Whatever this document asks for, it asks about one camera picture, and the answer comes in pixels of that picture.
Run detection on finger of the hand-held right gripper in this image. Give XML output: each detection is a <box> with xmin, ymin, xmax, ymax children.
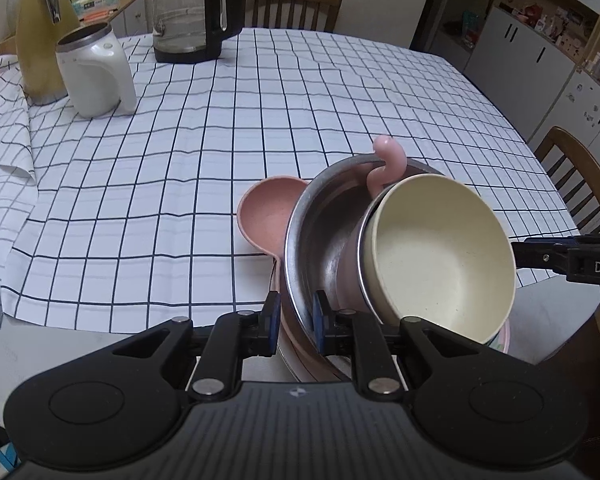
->
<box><xmin>510</xmin><ymin>248</ymin><xmax>573</xmax><ymax>275</ymax></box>
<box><xmin>511</xmin><ymin>236</ymin><xmax>581</xmax><ymax>251</ymax></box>

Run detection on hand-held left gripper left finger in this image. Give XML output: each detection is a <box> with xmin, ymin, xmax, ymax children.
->
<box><xmin>105</xmin><ymin>290</ymin><xmax>282</xmax><ymax>403</ymax></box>

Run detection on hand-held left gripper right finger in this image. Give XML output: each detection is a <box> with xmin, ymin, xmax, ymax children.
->
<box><xmin>312</xmin><ymin>290</ymin><xmax>491</xmax><ymax>404</ymax></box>

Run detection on large steel bowl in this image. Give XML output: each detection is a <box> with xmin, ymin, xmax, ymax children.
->
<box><xmin>283</xmin><ymin>155</ymin><xmax>448</xmax><ymax>378</ymax></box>

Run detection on yellow bowl with pink handle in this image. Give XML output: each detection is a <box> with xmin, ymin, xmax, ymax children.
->
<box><xmin>362</xmin><ymin>135</ymin><xmax>517</xmax><ymax>346</ymax></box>

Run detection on pink bear-shaped plate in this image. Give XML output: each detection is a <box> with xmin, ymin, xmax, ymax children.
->
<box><xmin>236</xmin><ymin>176</ymin><xmax>512</xmax><ymax>383</ymax></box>

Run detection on yellow thermos carafe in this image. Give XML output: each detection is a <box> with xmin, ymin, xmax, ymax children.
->
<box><xmin>14</xmin><ymin>0</ymin><xmax>82</xmax><ymax>107</ymax></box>

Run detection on white sticker-marked cabinet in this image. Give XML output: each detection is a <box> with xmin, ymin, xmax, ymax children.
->
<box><xmin>525</xmin><ymin>70</ymin><xmax>600</xmax><ymax>161</ymax></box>

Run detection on wooden-top side cabinet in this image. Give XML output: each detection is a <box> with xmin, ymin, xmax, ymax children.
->
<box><xmin>77</xmin><ymin>0</ymin><xmax>148</xmax><ymax>37</ymax></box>

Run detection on lower white cabinet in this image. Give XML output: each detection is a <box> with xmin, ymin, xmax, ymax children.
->
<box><xmin>462</xmin><ymin>7</ymin><xmax>576</xmax><ymax>143</ymax></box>

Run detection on black white checkered tablecloth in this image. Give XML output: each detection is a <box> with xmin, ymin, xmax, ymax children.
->
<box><xmin>0</xmin><ymin>27</ymin><xmax>588</xmax><ymax>333</ymax></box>

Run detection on glass electric kettle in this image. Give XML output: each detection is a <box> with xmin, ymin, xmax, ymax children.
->
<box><xmin>152</xmin><ymin>0</ymin><xmax>243</xmax><ymax>65</ymax></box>

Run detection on assorted shelf trinkets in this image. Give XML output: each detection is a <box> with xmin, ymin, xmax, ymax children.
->
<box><xmin>500</xmin><ymin>2</ymin><xmax>588</xmax><ymax>56</ymax></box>

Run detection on dark door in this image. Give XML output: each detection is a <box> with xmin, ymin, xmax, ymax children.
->
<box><xmin>412</xmin><ymin>0</ymin><xmax>448</xmax><ymax>51</ymax></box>

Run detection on white handled jug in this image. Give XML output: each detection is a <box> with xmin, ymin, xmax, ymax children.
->
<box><xmin>55</xmin><ymin>22</ymin><xmax>138</xmax><ymax>119</ymax></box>

